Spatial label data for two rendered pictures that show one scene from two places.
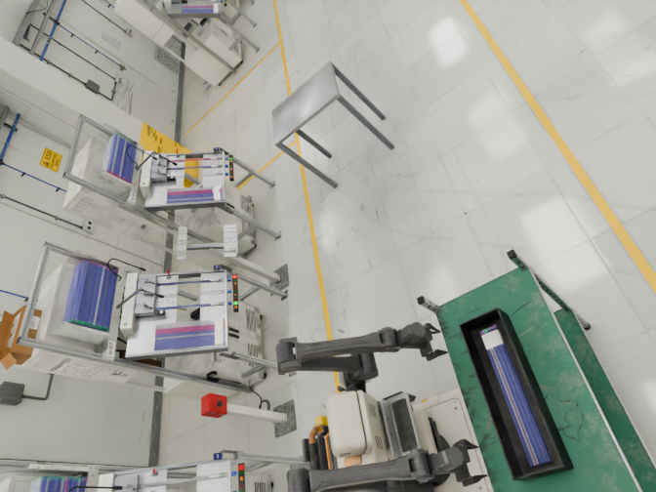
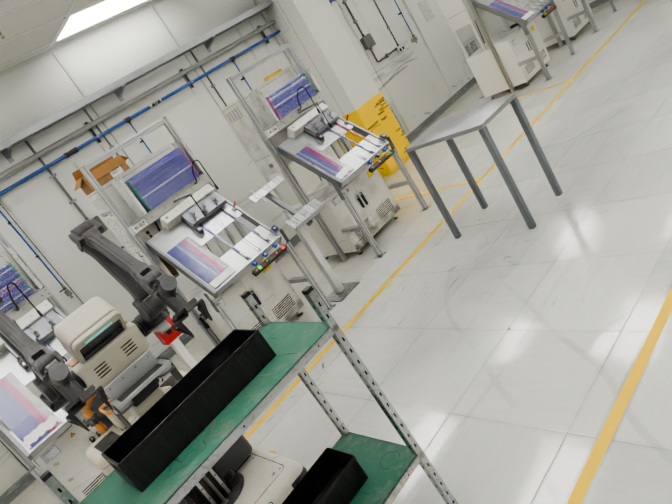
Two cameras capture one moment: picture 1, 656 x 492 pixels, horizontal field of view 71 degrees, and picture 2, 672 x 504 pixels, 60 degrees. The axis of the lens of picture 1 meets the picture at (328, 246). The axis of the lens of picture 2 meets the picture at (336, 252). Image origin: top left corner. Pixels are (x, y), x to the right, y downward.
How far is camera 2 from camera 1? 164 cm
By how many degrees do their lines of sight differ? 29
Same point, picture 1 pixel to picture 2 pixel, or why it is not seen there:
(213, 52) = (500, 59)
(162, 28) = (461, 14)
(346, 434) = (67, 325)
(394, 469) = (26, 345)
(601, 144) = not seen: outside the picture
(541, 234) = (536, 395)
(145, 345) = (166, 244)
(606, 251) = (564, 457)
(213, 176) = (357, 157)
